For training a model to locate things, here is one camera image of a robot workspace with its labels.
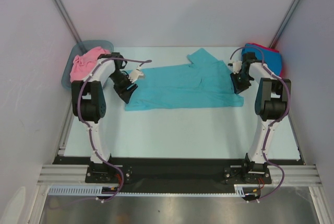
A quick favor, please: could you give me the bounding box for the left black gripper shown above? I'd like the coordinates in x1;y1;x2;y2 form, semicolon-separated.
109;70;138;104

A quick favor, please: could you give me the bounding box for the teal t shirt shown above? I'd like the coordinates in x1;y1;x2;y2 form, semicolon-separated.
125;49;244;111

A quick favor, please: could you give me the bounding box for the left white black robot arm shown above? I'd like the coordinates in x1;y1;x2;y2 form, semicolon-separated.
71;52;146;182

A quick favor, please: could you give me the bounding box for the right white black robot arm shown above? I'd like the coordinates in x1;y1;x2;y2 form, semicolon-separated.
229;52;291;183

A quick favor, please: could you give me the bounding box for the blue folded t shirt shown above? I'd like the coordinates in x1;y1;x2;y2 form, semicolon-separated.
240;43;283;76

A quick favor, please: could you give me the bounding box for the pink crumpled t shirt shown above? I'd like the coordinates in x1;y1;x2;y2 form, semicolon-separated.
70;46;111;82

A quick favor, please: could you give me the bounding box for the grey plastic basket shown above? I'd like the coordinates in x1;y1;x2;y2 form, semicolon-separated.
61;40;114;90

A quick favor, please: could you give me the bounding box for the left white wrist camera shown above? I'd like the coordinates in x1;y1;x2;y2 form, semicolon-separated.
128;68;145;83

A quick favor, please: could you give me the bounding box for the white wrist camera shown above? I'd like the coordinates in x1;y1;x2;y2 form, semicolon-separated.
228;60;243;74
128;68;145;83

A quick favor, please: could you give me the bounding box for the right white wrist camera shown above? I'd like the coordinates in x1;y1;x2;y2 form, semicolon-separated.
228;60;243;74

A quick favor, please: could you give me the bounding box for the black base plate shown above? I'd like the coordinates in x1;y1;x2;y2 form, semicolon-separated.
52;155;305;193

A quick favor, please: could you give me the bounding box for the aluminium frame rail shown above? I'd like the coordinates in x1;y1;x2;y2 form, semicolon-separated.
37;164;322;187

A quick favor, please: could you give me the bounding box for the grey slotted cable duct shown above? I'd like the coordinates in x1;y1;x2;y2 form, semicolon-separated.
48;185;259;197

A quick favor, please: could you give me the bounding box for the left corner aluminium post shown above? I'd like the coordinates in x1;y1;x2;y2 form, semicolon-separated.
52;0;81;43

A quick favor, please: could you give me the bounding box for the corner aluminium post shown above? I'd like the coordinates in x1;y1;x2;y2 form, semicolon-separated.
269;0;302;49
52;0;81;43

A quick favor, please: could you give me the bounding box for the right corner aluminium post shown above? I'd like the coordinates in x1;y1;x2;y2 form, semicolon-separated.
269;0;302;49

